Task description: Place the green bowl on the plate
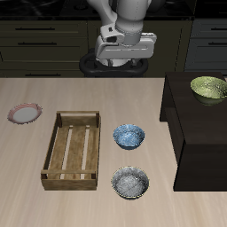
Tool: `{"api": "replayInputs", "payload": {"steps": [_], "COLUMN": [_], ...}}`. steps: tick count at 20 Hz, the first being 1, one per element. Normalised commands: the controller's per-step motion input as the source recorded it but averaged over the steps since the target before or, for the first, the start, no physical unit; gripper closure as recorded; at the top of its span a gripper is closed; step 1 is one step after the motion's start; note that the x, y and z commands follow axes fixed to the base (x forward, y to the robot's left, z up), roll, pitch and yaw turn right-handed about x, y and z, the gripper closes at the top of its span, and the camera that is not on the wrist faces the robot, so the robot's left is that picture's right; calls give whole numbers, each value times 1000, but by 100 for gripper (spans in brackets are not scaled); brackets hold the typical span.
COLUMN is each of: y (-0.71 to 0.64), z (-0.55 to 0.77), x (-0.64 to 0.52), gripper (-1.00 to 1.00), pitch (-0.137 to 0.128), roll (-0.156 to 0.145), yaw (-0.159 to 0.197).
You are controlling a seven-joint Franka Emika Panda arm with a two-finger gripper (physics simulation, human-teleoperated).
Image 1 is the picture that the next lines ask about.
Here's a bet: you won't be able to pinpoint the pink rimmed white plate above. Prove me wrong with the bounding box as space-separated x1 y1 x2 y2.
6 102 43 125

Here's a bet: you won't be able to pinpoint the wooden slat tray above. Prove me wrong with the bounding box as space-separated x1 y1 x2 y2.
40 110 102 192

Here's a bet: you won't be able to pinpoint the dark kitchen cupboards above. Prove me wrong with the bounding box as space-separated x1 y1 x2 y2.
0 18 193 79

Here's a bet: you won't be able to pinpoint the green bowl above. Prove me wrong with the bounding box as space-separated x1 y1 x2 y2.
190 75 227 106

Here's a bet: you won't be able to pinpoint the blue bowl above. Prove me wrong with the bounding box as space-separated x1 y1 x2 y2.
112 123 146 151

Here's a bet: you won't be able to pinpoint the black kitchen countertop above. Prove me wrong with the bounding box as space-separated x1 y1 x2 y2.
0 0 227 21

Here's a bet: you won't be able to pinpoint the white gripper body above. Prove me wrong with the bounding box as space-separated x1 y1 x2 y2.
94 32 158 60

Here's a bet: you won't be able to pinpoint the grey bowl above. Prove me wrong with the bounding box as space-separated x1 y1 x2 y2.
111 165 151 200

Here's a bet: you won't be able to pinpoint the grey kitchen cupboard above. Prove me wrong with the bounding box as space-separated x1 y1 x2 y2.
184 17 227 73

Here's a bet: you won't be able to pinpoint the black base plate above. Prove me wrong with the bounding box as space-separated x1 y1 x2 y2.
78 48 149 75

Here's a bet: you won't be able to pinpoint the dark wooden cabinet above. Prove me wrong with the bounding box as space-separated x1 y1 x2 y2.
159 71 227 192

